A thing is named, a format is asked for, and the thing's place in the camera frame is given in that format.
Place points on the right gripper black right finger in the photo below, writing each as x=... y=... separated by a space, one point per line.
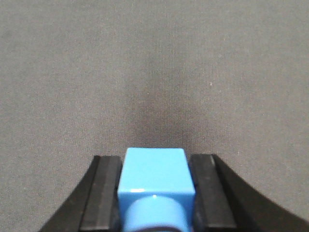
x=226 y=203

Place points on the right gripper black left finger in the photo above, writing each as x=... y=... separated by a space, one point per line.
x=93 y=204

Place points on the light blue block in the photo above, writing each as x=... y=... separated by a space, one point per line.
x=156 y=192

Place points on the dark grey conveyor belt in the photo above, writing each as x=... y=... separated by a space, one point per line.
x=80 y=78

